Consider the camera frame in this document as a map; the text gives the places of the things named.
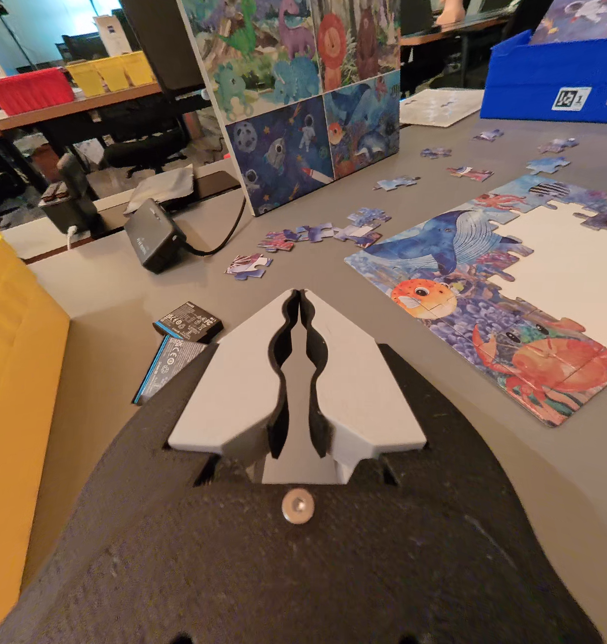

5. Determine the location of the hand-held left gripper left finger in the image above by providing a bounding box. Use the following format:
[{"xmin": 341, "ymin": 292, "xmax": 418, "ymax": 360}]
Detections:
[{"xmin": 168, "ymin": 289, "xmax": 300, "ymax": 471}]

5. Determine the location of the black braided cable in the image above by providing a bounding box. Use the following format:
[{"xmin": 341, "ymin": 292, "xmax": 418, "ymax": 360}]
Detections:
[{"xmin": 183, "ymin": 194, "xmax": 248, "ymax": 257}]

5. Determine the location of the red coral puzzle piece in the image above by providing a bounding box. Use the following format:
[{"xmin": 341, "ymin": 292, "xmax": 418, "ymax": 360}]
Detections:
[{"xmin": 446, "ymin": 165, "xmax": 494, "ymax": 183}]

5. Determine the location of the blue bubble puzzle piece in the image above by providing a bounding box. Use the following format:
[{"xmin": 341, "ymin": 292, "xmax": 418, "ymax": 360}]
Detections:
[{"xmin": 349, "ymin": 207, "xmax": 392, "ymax": 228}]

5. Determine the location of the black computer monitor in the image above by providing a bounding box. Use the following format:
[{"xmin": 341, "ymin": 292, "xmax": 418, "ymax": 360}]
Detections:
[{"xmin": 120, "ymin": 0, "xmax": 219, "ymax": 109}]

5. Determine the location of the black battery charger dock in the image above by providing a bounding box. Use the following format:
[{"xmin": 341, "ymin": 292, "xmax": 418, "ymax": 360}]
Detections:
[{"xmin": 38, "ymin": 153, "xmax": 103, "ymax": 234}]

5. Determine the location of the illustrated puzzle box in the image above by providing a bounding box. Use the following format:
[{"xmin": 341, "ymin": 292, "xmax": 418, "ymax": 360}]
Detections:
[{"xmin": 178, "ymin": 0, "xmax": 402, "ymax": 217}]

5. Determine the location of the brown wooden desk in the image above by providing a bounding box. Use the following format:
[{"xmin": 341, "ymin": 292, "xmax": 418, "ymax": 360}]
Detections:
[{"xmin": 400, "ymin": 14, "xmax": 518, "ymax": 97}]

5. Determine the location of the black office chair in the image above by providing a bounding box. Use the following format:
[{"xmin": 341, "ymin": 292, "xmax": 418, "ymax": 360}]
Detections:
[{"xmin": 100, "ymin": 98, "xmax": 193, "ymax": 178}]

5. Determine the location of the dark grey power bank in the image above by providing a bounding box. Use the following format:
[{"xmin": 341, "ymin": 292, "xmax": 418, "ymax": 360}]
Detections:
[{"xmin": 124, "ymin": 198, "xmax": 188, "ymax": 275}]

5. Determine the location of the grey cloth pouch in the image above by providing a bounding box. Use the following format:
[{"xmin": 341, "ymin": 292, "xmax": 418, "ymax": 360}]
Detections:
[{"xmin": 124, "ymin": 166, "xmax": 196, "ymax": 214}]

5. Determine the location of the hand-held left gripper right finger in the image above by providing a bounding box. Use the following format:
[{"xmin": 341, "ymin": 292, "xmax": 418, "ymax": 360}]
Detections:
[{"xmin": 301, "ymin": 289, "xmax": 429, "ymax": 484}]

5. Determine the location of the space themed puzzle board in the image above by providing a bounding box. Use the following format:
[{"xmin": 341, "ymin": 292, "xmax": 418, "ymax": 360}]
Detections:
[{"xmin": 530, "ymin": 0, "xmax": 607, "ymax": 46}]

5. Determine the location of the blue plastic bin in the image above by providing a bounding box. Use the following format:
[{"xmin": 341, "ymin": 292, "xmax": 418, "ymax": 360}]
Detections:
[{"xmin": 479, "ymin": 30, "xmax": 607, "ymax": 124}]

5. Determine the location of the red ribbed plastic bin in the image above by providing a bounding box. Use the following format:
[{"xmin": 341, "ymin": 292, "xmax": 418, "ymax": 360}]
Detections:
[{"xmin": 0, "ymin": 68, "xmax": 75, "ymax": 115}]

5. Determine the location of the sea animal jigsaw puzzle board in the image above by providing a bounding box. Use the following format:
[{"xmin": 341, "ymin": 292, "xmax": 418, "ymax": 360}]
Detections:
[{"xmin": 345, "ymin": 173, "xmax": 607, "ymax": 428}]

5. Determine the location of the black background monitor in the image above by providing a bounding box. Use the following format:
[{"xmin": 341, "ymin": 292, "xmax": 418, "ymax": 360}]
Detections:
[{"xmin": 62, "ymin": 34, "xmax": 108, "ymax": 62}]

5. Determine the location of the white paper sign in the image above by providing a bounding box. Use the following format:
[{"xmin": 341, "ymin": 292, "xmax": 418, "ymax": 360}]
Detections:
[{"xmin": 93, "ymin": 15, "xmax": 133, "ymax": 56}]

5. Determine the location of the small yellow plastic bin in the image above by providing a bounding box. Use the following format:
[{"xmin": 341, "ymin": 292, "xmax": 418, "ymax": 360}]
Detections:
[
  {"xmin": 122, "ymin": 50, "xmax": 156, "ymax": 86},
  {"xmin": 66, "ymin": 63, "xmax": 105, "ymax": 97},
  {"xmin": 95, "ymin": 56, "xmax": 130, "ymax": 92}
]

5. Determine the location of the instruction sheet in clear sleeve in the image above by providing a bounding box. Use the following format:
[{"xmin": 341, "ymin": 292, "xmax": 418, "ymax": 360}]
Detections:
[{"xmin": 400, "ymin": 88, "xmax": 485, "ymax": 127}]

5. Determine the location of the yellow object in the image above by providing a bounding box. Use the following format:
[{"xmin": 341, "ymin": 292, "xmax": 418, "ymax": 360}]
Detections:
[{"xmin": 0, "ymin": 221, "xmax": 70, "ymax": 627}]

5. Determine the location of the row of loose jigsaw pieces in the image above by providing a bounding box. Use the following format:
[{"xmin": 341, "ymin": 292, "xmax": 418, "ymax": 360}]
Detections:
[{"xmin": 224, "ymin": 175, "xmax": 421, "ymax": 280}]

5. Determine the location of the wooden desk with black legs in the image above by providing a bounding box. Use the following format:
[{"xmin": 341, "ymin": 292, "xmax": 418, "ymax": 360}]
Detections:
[{"xmin": 0, "ymin": 80, "xmax": 208, "ymax": 167}]

